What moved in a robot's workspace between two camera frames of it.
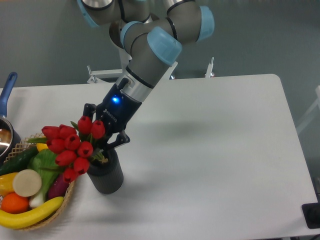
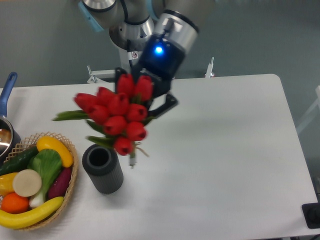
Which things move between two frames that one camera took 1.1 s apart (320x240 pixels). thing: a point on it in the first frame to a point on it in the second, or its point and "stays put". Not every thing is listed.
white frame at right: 317,103 stays put
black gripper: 116,110 to 162,60
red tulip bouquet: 74,148 to 120,114
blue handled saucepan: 9,138 stays put
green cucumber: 18,161 stays put
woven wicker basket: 22,146 stays put
